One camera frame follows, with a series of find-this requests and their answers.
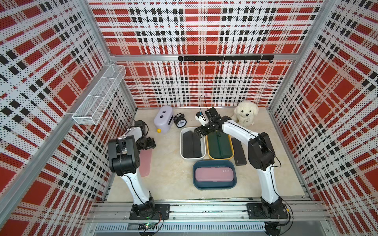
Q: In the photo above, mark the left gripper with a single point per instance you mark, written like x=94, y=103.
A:
x=151, y=144

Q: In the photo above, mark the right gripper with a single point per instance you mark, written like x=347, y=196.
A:
x=203, y=129

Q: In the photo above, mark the pink pencil case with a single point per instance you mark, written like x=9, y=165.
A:
x=214, y=174
x=145, y=162

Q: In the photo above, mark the dark green pencil case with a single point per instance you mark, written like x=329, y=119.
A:
x=214, y=147

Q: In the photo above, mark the dark grey pencil case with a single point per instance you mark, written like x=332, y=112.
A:
x=188, y=145

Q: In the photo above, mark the black pencil case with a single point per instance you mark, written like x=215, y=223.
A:
x=239, y=155
x=197, y=151

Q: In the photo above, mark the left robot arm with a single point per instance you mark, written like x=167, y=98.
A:
x=124, y=161

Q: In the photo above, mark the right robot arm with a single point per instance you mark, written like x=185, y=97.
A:
x=261, y=155

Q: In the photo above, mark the yellow storage box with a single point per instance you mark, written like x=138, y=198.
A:
x=218, y=133

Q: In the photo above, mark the white storage box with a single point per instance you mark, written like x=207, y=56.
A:
x=203, y=144

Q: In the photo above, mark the dark teal storage box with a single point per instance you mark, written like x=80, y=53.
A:
x=214, y=185

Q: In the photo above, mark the lilac plastic container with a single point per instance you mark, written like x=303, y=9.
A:
x=164, y=119

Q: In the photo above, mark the white plush dog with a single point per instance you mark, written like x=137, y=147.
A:
x=244, y=113

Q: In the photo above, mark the black alarm clock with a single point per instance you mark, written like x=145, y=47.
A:
x=180, y=120

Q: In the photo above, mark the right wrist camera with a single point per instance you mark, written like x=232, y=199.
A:
x=200, y=118

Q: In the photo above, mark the white wire basket shelf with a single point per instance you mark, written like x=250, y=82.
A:
x=94, y=105

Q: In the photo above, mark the black hook rail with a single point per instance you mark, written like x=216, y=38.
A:
x=256, y=58

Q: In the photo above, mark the metal base rail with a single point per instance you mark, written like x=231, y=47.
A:
x=240, y=216

